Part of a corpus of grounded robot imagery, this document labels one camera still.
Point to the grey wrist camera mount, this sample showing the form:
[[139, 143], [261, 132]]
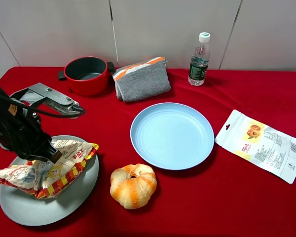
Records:
[[38, 94]]

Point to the grey green oval plate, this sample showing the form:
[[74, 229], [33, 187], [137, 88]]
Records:
[[26, 210]]

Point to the light blue round plate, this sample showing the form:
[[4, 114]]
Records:
[[172, 136]]

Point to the red cooking pot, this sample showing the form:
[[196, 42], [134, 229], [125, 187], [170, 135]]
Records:
[[87, 76]]

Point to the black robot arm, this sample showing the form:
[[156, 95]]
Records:
[[13, 106]]

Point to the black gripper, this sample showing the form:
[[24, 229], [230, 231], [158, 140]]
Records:
[[22, 133]]

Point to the grey folded towel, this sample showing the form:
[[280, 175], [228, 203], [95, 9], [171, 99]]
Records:
[[141, 80]]

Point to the red tablecloth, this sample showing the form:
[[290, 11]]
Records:
[[225, 196]]

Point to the white dried fruit pouch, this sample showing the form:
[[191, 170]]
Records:
[[260, 144]]

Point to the clear plastic water bottle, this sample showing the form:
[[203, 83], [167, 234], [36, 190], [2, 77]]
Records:
[[200, 60]]

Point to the orange white bread bun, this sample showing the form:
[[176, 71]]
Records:
[[133, 185]]

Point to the yellow red snack bag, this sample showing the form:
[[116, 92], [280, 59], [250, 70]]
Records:
[[47, 179]]

